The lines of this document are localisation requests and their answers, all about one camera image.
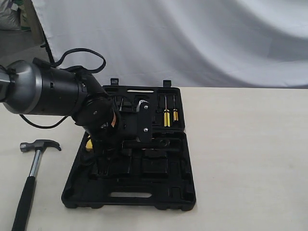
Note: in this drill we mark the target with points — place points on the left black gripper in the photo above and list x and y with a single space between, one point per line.
123 126

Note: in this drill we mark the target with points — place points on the left grey black robot arm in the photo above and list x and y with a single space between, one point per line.
39 88

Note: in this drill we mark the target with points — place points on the black plastic tool case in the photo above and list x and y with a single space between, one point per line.
156 173

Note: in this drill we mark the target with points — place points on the yellow tape measure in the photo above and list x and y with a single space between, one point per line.
89 146

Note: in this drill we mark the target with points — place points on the long yellow black screwdriver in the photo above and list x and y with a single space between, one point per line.
166 114

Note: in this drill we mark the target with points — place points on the short yellow black screwdriver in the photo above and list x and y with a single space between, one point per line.
175 111

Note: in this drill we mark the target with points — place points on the claw hammer black grip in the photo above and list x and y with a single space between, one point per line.
25 203

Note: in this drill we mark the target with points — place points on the black backdrop stand pole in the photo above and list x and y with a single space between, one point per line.
44 42

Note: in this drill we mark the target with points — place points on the white backdrop cloth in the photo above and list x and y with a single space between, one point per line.
194 43

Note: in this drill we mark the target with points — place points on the grey sack in background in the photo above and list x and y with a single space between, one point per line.
9 15

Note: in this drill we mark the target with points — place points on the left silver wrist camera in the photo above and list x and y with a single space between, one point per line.
144 121

